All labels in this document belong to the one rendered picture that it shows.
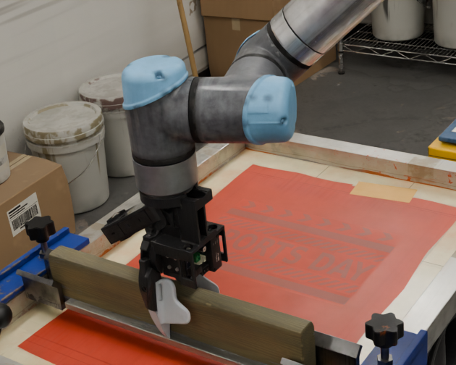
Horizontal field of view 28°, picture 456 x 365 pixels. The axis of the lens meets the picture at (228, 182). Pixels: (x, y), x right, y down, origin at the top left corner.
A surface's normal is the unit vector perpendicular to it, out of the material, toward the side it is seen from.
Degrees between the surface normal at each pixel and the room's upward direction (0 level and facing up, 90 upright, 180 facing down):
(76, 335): 0
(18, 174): 0
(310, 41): 105
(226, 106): 60
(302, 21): 72
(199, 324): 90
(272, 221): 0
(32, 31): 90
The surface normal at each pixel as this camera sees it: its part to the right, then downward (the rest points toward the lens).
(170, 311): -0.56, 0.29
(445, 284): -0.09, -0.88
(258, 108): -0.19, 0.06
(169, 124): -0.20, 0.54
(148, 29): 0.83, 0.18
